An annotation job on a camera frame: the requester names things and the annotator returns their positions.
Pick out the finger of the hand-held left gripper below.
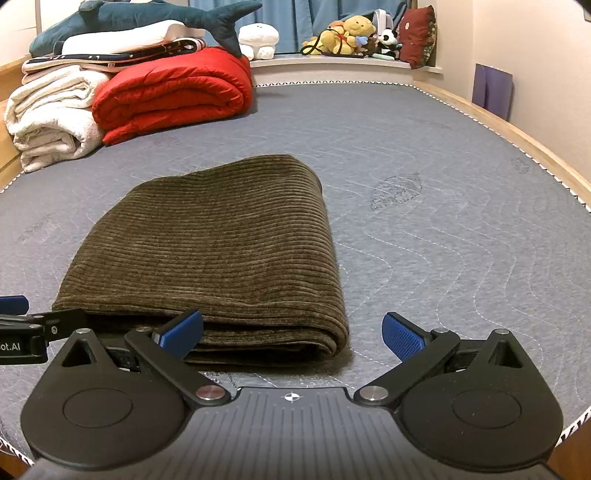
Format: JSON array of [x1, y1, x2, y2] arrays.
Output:
[[0, 309, 90, 345], [0, 295, 30, 317]]

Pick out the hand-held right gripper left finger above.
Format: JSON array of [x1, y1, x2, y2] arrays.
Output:
[[55, 308, 234, 408]]

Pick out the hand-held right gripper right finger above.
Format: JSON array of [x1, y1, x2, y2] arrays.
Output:
[[352, 312, 532, 408]]

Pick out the olive corduroy pants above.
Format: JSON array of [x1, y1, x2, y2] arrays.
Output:
[[51, 154, 351, 374]]

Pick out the grey quilted mattress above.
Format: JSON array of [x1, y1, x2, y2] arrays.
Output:
[[0, 80, 591, 467]]

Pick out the white folded blanket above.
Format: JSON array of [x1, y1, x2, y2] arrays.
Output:
[[4, 65, 112, 174]]

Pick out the red folded quilt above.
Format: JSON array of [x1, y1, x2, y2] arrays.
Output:
[[91, 46, 254, 147]]

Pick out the purple board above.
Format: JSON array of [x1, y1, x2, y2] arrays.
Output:
[[471, 64, 515, 122]]

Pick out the dark patterned folded blanket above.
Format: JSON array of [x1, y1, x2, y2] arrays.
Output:
[[21, 38, 209, 75]]

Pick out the white window sill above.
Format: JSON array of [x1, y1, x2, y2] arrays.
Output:
[[249, 54, 445, 87]]

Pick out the white pillow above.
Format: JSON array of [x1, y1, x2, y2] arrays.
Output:
[[60, 21, 204, 55]]

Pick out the panda plush toy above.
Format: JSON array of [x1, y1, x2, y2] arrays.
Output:
[[376, 28, 400, 59]]

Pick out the red cushion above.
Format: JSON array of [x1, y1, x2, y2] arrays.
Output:
[[397, 6, 437, 70]]

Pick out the white round plush toy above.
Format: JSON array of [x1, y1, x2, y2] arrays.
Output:
[[238, 22, 281, 62]]

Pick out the blue shark plush toy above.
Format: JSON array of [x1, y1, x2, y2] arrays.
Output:
[[28, 0, 263, 59]]

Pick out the yellow bear plush toy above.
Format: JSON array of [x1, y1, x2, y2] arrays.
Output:
[[318, 15, 378, 56]]

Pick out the white grey bag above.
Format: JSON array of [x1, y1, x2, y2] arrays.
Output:
[[372, 8, 399, 36]]

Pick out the blue curtain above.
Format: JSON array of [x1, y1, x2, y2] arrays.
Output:
[[189, 0, 417, 54]]

